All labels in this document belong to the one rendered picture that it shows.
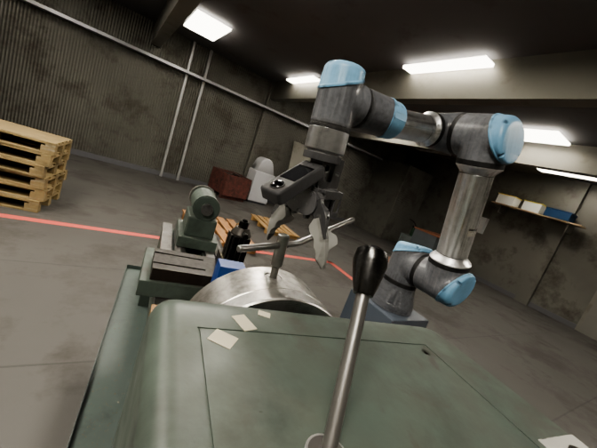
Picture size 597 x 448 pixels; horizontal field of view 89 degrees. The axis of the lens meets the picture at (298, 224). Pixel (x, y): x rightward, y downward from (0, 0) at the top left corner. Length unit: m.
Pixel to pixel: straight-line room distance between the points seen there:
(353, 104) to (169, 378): 0.47
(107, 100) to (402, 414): 8.31
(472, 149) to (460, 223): 0.20
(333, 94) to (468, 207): 0.53
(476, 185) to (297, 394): 0.74
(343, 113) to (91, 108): 8.03
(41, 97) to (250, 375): 8.35
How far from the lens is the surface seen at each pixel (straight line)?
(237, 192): 8.03
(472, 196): 0.92
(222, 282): 0.59
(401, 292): 1.07
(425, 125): 0.90
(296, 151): 9.50
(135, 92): 8.44
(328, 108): 0.55
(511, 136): 0.91
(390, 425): 0.35
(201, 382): 0.30
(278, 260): 0.56
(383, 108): 0.61
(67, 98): 8.47
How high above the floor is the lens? 1.45
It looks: 11 degrees down
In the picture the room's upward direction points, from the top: 20 degrees clockwise
